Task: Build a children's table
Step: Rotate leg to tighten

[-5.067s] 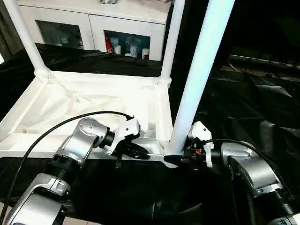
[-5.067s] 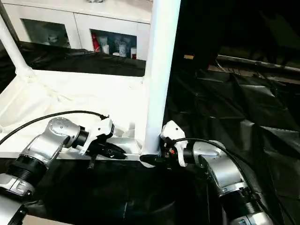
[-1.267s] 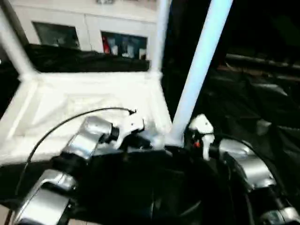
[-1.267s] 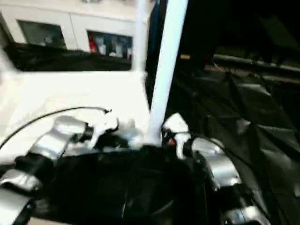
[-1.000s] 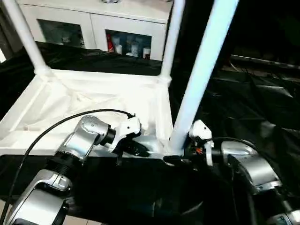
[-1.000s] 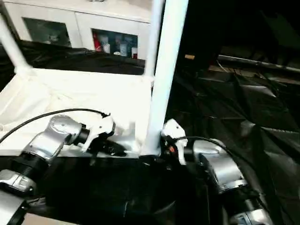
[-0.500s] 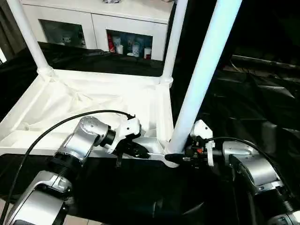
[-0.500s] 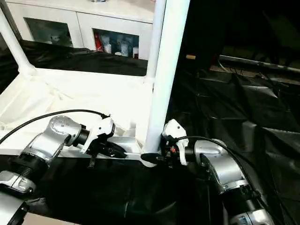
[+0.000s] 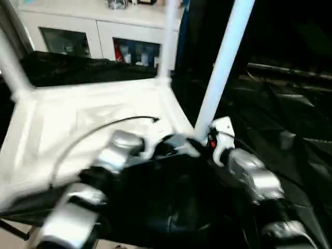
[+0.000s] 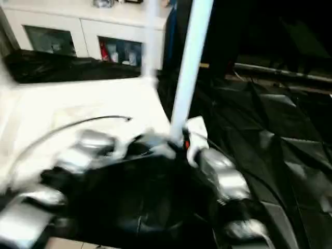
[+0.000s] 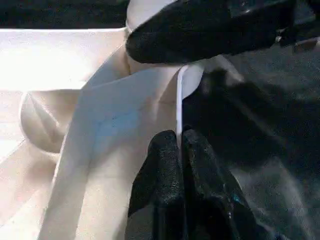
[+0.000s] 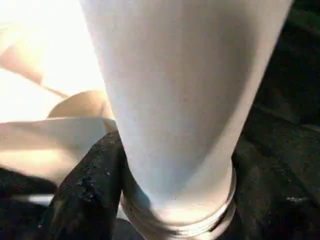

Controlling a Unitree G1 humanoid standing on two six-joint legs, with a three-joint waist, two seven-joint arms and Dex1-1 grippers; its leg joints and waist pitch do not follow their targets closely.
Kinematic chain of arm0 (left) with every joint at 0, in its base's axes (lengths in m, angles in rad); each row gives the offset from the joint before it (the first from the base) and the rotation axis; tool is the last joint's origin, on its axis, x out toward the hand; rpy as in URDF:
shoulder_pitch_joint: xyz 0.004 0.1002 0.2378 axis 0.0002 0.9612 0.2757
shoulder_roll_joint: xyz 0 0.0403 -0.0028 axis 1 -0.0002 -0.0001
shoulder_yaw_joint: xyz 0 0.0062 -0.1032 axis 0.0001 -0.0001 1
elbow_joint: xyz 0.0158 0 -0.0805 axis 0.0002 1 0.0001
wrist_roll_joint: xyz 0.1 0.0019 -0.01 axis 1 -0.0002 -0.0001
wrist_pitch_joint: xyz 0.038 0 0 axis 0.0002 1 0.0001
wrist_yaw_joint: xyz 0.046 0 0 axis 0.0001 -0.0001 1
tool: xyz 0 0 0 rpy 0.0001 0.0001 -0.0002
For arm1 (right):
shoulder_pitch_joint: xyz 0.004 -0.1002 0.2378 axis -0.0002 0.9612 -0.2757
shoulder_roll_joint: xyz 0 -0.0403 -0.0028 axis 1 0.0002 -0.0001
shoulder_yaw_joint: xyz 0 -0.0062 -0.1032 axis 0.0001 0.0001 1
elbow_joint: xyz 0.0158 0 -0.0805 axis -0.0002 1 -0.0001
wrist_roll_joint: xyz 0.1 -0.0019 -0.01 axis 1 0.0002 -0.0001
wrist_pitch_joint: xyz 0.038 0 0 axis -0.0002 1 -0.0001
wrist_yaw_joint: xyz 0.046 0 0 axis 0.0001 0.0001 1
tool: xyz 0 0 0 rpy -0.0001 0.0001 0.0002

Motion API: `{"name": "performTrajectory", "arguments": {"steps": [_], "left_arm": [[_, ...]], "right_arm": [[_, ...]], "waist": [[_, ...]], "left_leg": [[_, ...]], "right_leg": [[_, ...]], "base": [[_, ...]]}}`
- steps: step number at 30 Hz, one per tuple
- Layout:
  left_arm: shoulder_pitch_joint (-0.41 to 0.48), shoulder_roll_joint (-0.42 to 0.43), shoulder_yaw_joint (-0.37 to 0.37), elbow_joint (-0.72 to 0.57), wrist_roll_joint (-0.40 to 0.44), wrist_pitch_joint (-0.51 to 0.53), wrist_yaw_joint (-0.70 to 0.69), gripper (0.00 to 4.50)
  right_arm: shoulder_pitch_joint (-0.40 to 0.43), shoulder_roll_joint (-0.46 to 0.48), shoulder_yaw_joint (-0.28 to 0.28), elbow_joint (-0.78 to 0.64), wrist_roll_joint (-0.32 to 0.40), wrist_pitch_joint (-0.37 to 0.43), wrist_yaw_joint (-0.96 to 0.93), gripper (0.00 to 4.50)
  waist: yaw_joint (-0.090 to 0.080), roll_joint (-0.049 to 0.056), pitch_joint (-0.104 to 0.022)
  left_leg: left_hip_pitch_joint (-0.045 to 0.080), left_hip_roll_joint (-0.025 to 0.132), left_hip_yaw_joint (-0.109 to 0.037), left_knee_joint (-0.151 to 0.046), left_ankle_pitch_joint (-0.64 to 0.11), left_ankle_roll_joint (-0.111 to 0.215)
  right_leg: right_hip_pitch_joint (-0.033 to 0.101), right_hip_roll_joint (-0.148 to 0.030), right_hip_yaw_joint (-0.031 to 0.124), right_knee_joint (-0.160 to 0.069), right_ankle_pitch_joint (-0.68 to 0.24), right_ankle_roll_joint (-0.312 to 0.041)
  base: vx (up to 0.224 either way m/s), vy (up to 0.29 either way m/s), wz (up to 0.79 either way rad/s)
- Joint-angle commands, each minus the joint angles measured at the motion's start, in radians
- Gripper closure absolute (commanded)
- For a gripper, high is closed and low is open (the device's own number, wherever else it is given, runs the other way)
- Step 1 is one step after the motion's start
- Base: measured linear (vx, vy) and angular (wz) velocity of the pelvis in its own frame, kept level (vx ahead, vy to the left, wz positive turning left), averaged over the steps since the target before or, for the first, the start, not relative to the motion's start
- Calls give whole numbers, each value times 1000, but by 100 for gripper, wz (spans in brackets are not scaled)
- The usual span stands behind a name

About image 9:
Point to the white plastic table top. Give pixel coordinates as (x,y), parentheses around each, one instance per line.
(77,116)

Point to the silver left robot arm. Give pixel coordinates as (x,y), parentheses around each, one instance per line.
(103,160)

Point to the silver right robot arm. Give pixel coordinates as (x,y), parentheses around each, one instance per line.
(254,171)

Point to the black plastic mat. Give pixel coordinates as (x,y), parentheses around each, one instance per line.
(259,116)

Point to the dark metal rod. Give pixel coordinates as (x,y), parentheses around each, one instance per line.
(290,71)

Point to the red package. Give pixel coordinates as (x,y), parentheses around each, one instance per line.
(118,53)

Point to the black box gold label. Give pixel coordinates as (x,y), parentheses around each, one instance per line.
(202,31)

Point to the dark framed plaque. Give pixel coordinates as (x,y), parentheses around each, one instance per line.
(147,2)

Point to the grey ornament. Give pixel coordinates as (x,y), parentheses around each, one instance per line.
(118,3)

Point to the white glass-door cabinet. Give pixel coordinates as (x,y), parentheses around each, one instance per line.
(77,18)

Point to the grey curtain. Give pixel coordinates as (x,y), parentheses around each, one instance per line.
(13,23)

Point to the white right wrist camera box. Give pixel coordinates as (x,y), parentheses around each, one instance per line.
(223,132)

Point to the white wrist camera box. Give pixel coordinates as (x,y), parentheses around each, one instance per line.
(223,132)
(151,145)

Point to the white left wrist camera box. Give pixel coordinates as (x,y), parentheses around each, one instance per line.
(151,145)

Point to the dark metal table frame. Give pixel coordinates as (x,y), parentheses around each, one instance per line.
(15,229)

